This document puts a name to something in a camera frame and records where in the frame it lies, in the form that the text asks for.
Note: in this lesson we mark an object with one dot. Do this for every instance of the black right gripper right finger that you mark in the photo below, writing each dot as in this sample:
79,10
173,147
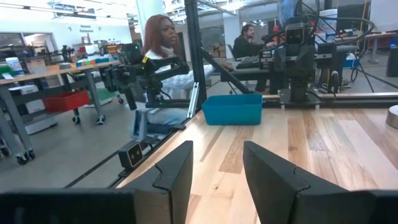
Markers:
280,193

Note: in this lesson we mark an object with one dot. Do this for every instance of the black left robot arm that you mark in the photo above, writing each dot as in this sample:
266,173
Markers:
298,88

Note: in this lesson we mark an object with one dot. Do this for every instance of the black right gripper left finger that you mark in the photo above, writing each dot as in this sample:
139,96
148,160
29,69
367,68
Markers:
174,186

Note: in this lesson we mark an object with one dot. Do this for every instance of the wooden office desk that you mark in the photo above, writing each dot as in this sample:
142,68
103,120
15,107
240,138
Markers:
376,35

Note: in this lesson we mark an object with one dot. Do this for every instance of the person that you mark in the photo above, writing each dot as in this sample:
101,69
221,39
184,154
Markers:
244,46
161,34

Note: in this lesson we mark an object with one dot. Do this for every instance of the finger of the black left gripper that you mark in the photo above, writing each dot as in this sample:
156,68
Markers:
305,62
289,62

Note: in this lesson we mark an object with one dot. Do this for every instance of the black computer monitor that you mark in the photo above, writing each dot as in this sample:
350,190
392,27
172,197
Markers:
353,15

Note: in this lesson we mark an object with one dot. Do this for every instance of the brown cardboard box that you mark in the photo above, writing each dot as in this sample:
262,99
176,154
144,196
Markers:
36,66

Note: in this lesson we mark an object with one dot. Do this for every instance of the red plastic bin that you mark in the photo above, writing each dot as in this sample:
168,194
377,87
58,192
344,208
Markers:
65,101

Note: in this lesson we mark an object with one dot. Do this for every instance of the blue chair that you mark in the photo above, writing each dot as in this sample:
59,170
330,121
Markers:
140,124

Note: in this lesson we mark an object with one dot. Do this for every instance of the silver metal strut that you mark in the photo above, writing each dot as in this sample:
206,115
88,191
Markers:
193,99

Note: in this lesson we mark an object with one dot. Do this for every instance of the black stereo camera box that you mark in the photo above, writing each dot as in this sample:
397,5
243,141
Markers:
130,155

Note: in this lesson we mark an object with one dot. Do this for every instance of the grey workbench on wheels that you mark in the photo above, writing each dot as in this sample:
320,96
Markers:
56,73

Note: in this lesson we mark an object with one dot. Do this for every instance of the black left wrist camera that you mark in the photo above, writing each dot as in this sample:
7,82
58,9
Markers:
294,35

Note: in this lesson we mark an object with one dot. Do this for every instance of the teal plastic bin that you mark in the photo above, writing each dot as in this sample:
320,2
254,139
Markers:
233,112

